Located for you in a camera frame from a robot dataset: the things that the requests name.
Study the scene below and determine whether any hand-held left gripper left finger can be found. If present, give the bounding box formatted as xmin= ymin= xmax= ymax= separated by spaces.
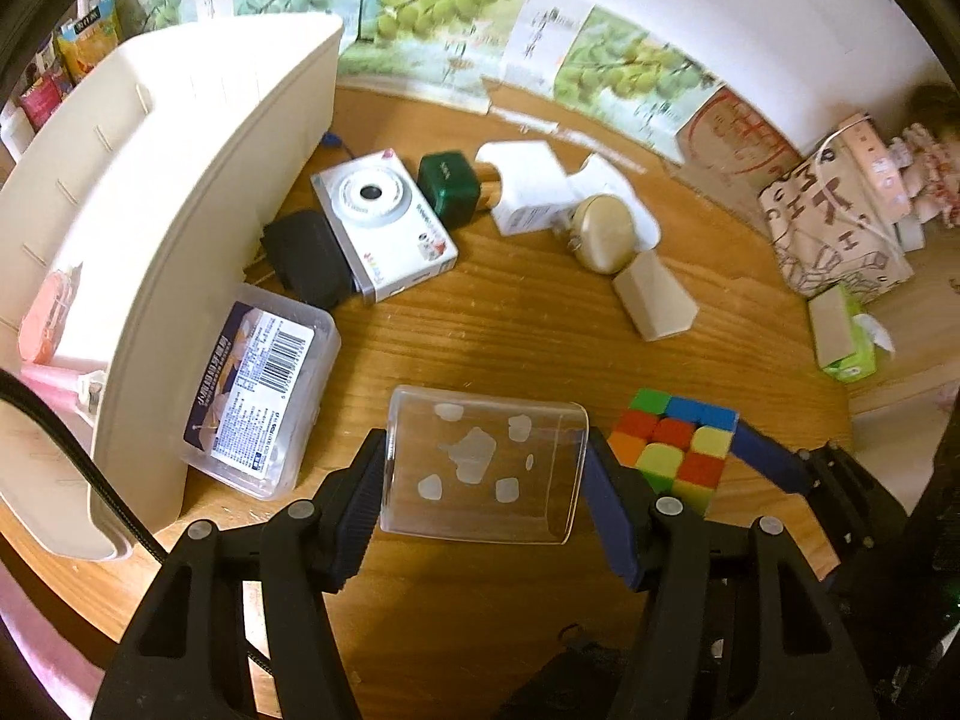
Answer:
xmin=90 ymin=427 xmax=391 ymax=720

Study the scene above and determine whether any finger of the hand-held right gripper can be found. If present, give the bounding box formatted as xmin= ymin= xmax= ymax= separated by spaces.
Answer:
xmin=731 ymin=420 xmax=901 ymax=578

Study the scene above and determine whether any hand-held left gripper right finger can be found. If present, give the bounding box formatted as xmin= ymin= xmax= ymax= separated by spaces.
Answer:
xmin=581 ymin=427 xmax=878 ymax=720

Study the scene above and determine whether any colourful puzzle cube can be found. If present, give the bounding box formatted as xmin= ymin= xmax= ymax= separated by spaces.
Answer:
xmin=607 ymin=388 xmax=740 ymax=518

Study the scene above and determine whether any labelled clear plastic box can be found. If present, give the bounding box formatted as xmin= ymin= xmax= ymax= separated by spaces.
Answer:
xmin=181 ymin=285 xmax=342 ymax=500

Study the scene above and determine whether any beige wedge box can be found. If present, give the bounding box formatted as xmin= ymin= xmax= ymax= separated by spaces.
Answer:
xmin=611 ymin=250 xmax=700 ymax=342

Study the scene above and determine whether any black pouch case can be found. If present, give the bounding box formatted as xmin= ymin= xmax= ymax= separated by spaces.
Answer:
xmin=261 ymin=210 xmax=357 ymax=310

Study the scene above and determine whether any round gold compact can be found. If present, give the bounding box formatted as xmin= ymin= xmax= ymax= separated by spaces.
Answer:
xmin=564 ymin=195 xmax=638 ymax=276

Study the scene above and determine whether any white charger plug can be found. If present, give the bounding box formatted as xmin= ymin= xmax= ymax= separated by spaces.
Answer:
xmin=475 ymin=140 xmax=578 ymax=237

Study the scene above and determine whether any green perfume bottle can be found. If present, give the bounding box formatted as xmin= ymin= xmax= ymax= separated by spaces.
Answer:
xmin=417 ymin=151 xmax=505 ymax=227

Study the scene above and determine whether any white storage bin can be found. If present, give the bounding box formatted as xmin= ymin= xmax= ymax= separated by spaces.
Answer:
xmin=0 ymin=13 xmax=346 ymax=560

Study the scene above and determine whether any green tissue pack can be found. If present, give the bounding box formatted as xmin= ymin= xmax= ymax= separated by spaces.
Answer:
xmin=808 ymin=283 xmax=897 ymax=385

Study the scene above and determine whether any printed paper bag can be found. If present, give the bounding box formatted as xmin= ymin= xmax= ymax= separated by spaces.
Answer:
xmin=756 ymin=114 xmax=916 ymax=297

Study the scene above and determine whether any red print cardboard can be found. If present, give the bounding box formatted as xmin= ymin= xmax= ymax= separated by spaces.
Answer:
xmin=667 ymin=82 xmax=803 ymax=203

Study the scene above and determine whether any pink plastic object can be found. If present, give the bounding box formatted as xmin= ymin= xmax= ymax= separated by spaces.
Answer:
xmin=19 ymin=364 xmax=106 ymax=413

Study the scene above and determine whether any pink cloth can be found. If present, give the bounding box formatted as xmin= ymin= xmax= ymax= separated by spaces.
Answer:
xmin=0 ymin=555 xmax=128 ymax=720

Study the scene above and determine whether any cloth doll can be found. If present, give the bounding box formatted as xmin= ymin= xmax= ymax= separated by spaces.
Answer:
xmin=889 ymin=82 xmax=960 ymax=230

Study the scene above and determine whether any white tape strip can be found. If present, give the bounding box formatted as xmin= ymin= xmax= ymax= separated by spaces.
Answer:
xmin=487 ymin=106 xmax=646 ymax=172

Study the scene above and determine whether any pink packet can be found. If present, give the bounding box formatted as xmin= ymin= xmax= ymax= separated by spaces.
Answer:
xmin=19 ymin=67 xmax=72 ymax=128

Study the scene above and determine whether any black cable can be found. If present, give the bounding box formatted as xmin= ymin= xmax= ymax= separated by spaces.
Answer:
xmin=0 ymin=367 xmax=170 ymax=563

